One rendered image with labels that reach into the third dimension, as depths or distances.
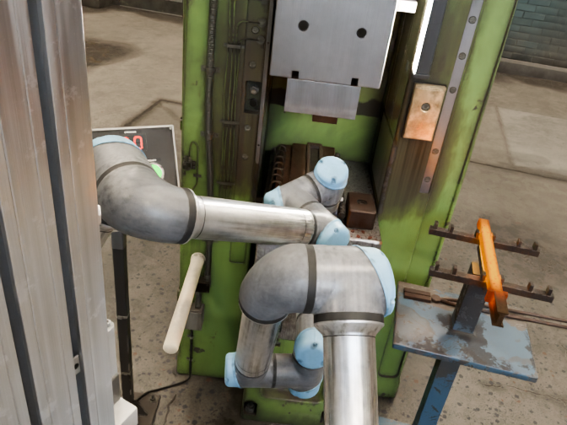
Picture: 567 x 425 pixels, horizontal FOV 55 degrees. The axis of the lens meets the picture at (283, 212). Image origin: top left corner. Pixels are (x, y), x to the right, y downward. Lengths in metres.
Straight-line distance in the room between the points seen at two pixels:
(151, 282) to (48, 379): 2.43
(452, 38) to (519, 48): 6.01
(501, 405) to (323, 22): 1.83
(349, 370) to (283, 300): 0.15
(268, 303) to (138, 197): 0.27
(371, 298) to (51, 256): 0.59
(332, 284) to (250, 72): 0.93
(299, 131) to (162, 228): 1.27
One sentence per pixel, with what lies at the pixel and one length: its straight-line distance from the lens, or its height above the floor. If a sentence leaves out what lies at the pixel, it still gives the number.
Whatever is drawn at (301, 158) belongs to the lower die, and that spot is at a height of 0.99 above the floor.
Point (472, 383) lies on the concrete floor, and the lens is 2.69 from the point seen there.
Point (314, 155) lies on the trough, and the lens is 1.97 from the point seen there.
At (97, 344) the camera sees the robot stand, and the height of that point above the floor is 1.48.
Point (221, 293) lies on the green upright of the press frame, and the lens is 2.09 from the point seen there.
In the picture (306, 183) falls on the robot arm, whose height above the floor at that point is 1.26.
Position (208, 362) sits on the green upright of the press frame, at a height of 0.10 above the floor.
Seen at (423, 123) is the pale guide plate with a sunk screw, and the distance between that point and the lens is 1.71.
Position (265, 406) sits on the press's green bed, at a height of 0.11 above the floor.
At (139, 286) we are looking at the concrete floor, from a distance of 2.86.
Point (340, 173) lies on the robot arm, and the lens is 1.19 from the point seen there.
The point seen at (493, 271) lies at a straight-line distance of 1.53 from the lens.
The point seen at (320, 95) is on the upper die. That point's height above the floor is 1.33.
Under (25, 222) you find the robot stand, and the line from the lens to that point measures 0.38.
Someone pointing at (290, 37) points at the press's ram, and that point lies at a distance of 1.48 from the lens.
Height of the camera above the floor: 1.83
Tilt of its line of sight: 32 degrees down
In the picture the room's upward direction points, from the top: 7 degrees clockwise
